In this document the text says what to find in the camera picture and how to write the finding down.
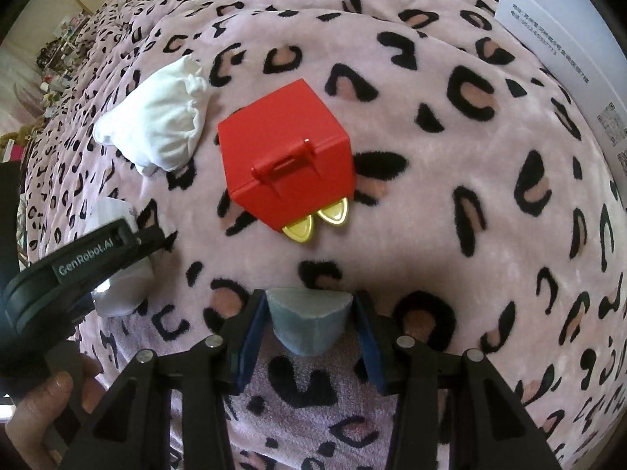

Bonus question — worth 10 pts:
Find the person's left hand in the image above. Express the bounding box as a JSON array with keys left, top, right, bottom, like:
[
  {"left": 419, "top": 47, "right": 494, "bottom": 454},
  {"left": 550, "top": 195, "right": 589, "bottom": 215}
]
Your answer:
[{"left": 5, "top": 351, "right": 106, "bottom": 470}]

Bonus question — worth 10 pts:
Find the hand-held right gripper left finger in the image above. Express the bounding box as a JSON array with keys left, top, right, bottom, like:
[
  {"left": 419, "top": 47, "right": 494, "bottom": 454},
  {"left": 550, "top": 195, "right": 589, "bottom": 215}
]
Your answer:
[{"left": 56, "top": 289, "right": 268, "bottom": 470}]

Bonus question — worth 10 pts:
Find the white paper box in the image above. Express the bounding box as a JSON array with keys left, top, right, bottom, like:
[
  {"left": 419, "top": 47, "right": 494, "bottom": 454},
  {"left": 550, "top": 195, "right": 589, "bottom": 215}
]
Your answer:
[{"left": 495, "top": 0, "right": 627, "bottom": 179}]

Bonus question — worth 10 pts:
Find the silver foil pouch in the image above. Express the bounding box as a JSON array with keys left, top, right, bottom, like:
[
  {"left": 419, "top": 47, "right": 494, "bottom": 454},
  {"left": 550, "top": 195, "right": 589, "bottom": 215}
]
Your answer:
[{"left": 85, "top": 198, "right": 154, "bottom": 318}]

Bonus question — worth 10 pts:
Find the cluttered shelf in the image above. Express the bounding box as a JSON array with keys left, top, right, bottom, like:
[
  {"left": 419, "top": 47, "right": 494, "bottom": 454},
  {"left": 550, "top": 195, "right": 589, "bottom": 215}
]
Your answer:
[{"left": 34, "top": 0, "right": 94, "bottom": 123}]

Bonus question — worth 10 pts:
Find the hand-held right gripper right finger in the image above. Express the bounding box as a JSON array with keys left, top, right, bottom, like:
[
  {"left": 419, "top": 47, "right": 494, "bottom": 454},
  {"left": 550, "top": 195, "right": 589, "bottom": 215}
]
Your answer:
[{"left": 355, "top": 290, "right": 559, "bottom": 470}]

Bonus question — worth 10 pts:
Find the pink leopard print blanket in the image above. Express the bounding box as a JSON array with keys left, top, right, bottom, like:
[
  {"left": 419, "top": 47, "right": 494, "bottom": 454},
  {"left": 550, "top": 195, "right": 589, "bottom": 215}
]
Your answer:
[{"left": 14, "top": 0, "right": 627, "bottom": 470}]

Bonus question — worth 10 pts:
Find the white cloth glove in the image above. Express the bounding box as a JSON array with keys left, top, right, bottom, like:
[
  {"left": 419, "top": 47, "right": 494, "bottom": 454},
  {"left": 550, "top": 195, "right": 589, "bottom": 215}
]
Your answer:
[{"left": 94, "top": 55, "right": 209, "bottom": 178}]

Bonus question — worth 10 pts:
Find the red box with yellow feet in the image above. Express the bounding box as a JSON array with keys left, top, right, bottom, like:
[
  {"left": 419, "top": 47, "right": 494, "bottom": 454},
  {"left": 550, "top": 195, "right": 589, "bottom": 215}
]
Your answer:
[{"left": 217, "top": 78, "right": 356, "bottom": 244}]

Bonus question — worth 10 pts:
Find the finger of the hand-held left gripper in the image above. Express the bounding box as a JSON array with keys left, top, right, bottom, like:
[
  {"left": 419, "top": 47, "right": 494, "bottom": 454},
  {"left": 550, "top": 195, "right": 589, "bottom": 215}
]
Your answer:
[{"left": 132, "top": 225, "right": 177, "bottom": 258}]

